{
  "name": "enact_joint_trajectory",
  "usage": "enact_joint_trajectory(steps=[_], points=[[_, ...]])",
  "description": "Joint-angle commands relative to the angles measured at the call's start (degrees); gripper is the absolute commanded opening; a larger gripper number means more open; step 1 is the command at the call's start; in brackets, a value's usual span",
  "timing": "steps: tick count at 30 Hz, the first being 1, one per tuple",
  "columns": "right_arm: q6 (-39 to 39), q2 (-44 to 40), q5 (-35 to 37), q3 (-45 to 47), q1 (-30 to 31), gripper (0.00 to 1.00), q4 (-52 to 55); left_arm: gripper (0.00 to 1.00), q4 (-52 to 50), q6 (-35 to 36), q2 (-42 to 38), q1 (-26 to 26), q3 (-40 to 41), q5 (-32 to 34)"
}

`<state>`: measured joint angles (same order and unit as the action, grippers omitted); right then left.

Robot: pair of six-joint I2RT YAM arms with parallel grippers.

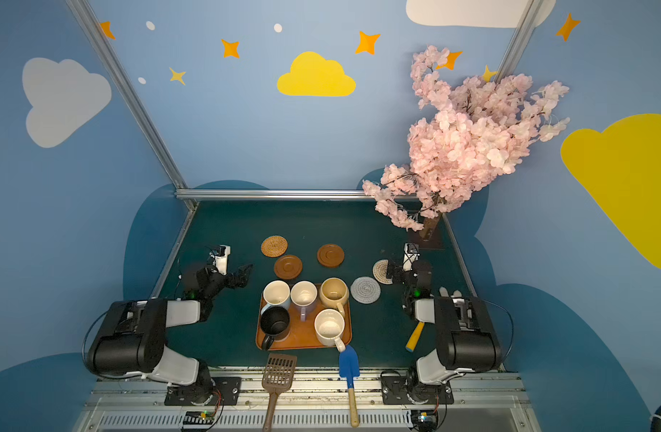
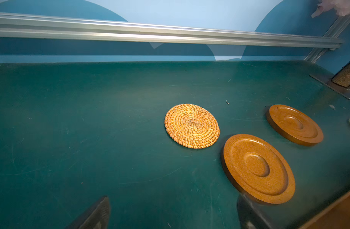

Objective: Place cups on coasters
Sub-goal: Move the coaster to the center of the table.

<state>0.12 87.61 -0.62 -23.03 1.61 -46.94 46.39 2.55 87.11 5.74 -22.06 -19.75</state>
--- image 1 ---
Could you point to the pink cherry blossom tree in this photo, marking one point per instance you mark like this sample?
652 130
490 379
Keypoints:
481 130

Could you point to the black mug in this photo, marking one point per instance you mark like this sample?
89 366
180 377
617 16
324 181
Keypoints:
275 324

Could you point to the brown wooden tray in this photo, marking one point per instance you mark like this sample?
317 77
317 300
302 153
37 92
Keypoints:
302 334

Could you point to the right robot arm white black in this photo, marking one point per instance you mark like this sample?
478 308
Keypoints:
465 338

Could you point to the left controller board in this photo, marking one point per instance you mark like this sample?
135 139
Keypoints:
197 421

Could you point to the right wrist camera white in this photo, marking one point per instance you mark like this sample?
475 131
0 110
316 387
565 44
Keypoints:
410 255

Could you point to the woven rattan coaster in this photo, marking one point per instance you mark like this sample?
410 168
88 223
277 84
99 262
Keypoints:
274 246

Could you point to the right controller board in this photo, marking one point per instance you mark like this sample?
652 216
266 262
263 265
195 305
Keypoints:
424 421

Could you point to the blue spatula wooden handle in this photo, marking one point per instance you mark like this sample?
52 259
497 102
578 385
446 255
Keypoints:
349 370

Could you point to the purple mug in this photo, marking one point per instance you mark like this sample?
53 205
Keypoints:
304 296

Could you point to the white speckled mug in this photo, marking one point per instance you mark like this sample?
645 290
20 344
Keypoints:
329 326

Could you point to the light blue mug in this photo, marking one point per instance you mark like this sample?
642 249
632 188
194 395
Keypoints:
276 294

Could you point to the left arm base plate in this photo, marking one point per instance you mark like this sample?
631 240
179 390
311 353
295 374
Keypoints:
214 391

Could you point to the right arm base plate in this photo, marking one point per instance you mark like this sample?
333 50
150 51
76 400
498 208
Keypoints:
408 390

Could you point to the beige glazed mug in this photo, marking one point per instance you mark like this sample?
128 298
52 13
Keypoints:
334 293

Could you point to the yellow toy shovel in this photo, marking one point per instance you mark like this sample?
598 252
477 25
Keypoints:
415 337

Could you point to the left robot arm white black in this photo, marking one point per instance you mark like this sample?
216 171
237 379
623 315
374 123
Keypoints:
132 339

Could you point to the wooden coaster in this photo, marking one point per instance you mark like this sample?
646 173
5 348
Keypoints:
288 267
330 255

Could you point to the white work glove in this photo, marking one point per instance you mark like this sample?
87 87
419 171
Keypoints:
444 292

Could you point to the grey woven coaster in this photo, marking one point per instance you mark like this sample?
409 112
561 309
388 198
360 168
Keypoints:
365 290

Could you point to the controller board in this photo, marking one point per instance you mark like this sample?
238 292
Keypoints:
197 421
424 421

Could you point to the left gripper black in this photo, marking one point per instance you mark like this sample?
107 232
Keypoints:
229 275

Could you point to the tree base plate dark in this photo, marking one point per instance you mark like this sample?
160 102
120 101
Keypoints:
429 237

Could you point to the brown slotted spatula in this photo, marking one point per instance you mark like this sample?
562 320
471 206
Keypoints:
277 378

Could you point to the aluminium frame rail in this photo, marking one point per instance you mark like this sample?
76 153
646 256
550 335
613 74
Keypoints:
271 195

